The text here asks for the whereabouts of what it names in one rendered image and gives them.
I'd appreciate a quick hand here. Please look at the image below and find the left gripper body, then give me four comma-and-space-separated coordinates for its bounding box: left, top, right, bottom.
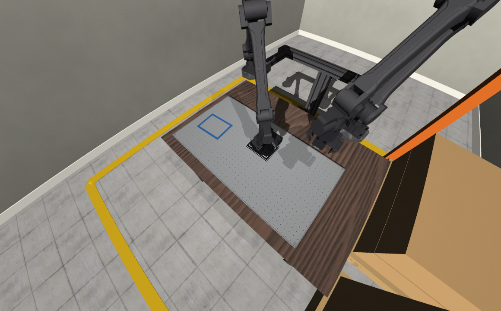
327, 133, 343, 151

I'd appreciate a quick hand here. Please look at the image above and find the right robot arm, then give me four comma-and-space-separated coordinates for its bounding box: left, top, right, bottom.
238, 0, 283, 147

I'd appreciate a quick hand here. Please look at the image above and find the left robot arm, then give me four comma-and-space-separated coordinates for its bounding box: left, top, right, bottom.
311, 0, 500, 150

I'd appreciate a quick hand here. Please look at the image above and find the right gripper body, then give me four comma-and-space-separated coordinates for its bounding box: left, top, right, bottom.
252, 130, 263, 146

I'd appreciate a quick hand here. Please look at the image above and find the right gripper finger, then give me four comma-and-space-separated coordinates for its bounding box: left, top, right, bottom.
252, 143, 263, 151

